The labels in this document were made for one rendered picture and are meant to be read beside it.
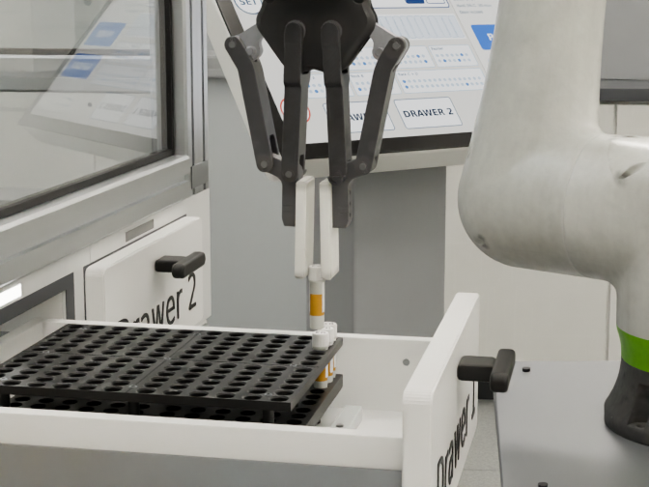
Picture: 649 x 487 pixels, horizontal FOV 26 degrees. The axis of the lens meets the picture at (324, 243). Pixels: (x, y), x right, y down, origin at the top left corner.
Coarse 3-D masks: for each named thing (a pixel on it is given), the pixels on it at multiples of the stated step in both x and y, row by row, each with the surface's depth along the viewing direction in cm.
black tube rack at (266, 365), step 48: (48, 336) 107; (96, 336) 107; (144, 336) 107; (192, 336) 107; (240, 336) 107; (288, 336) 108; (0, 384) 94; (48, 384) 94; (96, 384) 95; (144, 384) 94; (192, 384) 94; (240, 384) 95; (336, 384) 105
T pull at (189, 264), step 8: (168, 256) 133; (176, 256) 133; (184, 256) 134; (192, 256) 133; (200, 256) 134; (160, 264) 132; (168, 264) 131; (176, 264) 129; (184, 264) 130; (192, 264) 132; (200, 264) 134; (176, 272) 129; (184, 272) 129
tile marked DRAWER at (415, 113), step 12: (396, 108) 180; (408, 108) 181; (420, 108) 182; (432, 108) 183; (444, 108) 184; (408, 120) 180; (420, 120) 181; (432, 120) 182; (444, 120) 183; (456, 120) 184
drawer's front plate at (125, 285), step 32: (192, 224) 144; (128, 256) 125; (160, 256) 134; (96, 288) 119; (128, 288) 125; (160, 288) 134; (192, 288) 144; (96, 320) 120; (128, 320) 125; (192, 320) 145
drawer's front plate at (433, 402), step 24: (456, 312) 103; (456, 336) 96; (432, 360) 89; (456, 360) 95; (408, 384) 84; (432, 384) 84; (456, 384) 95; (408, 408) 82; (432, 408) 82; (456, 408) 96; (408, 432) 83; (432, 432) 83; (456, 432) 96; (408, 456) 83; (432, 456) 83; (408, 480) 83; (432, 480) 84; (456, 480) 97
